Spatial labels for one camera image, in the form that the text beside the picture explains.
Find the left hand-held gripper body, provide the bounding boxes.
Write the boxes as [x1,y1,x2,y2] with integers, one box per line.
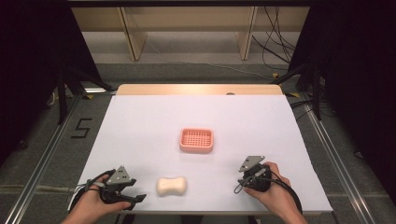
[98,165,138,206]

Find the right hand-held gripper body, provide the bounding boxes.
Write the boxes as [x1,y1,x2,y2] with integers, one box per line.
[237,155,273,193]

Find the cream soap bar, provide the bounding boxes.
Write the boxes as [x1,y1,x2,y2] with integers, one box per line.
[155,175,188,197]

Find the pink soap dish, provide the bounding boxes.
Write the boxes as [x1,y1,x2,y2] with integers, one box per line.
[178,127,215,154]

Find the person's right hand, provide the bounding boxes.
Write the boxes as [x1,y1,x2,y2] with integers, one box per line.
[243,161,297,217]

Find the person's left hand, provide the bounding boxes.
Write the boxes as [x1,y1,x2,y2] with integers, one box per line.
[69,174,133,220]

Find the white table cover sheet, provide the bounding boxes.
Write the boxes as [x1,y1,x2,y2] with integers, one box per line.
[76,94,334,215]

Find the black metal stand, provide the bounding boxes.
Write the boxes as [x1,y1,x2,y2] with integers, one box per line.
[271,61,323,121]
[54,66,117,126]

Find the light wooden table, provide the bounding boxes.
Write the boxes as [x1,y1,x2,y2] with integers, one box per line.
[116,83,284,96]

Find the black curtain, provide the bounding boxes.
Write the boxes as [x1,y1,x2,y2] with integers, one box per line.
[0,0,104,166]
[288,0,396,200]

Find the beige wooden shelf unit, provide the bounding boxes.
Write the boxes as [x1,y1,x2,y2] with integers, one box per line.
[70,6,311,62]

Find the right hand-held gripper cable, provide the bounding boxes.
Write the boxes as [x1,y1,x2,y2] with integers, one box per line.
[233,175,304,215]

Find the hand-held gripper cable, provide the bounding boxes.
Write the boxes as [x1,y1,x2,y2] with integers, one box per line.
[233,175,304,215]
[67,169,116,214]

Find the left hand-held gripper cable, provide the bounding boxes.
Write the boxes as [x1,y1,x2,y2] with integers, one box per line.
[67,169,116,214]

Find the metal floor rail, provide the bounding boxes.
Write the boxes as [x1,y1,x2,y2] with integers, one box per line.
[2,91,82,224]
[300,92,378,224]

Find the black floor cables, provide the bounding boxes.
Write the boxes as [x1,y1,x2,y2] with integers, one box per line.
[251,6,297,71]

